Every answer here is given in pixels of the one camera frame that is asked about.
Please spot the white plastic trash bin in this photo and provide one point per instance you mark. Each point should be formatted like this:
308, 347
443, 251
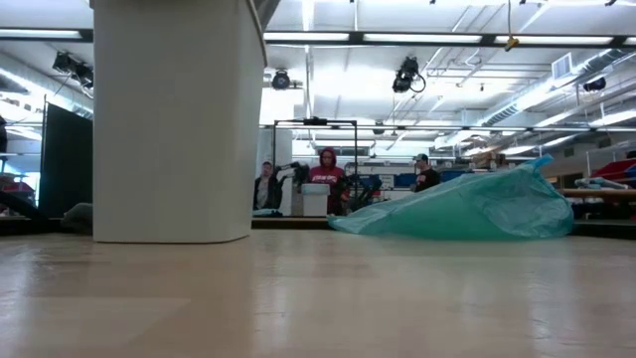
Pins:
174, 124

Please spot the black background robot arm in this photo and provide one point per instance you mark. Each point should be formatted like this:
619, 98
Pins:
365, 191
298, 171

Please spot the green plastic trash bag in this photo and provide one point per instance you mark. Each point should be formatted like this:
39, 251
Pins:
472, 214

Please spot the person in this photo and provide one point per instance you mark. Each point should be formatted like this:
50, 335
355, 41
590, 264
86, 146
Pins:
268, 189
426, 179
328, 174

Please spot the small white background bin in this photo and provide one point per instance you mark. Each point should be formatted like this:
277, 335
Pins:
315, 201

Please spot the blue crate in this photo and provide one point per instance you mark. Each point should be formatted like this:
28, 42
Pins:
451, 176
405, 180

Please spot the black ceiling spotlight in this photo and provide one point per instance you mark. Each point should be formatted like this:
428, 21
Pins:
280, 79

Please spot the yellow ceiling hook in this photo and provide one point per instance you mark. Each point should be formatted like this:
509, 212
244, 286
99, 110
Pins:
512, 43

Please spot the dark gloves with yellow trim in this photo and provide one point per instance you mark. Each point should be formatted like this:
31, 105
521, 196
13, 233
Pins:
79, 219

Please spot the black partition panel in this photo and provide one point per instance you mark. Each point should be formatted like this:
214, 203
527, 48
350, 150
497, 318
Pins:
64, 164

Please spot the ceiling air vent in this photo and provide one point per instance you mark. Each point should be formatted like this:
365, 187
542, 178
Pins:
562, 65

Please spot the wooden background table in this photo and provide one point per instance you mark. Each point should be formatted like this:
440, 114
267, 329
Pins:
596, 194

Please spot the black ceiling device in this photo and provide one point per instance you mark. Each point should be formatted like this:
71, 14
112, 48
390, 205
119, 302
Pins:
594, 83

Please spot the black background rig frame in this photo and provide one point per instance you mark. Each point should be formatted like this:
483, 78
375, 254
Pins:
315, 121

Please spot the black ceiling camera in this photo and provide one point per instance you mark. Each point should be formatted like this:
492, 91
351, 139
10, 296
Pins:
407, 74

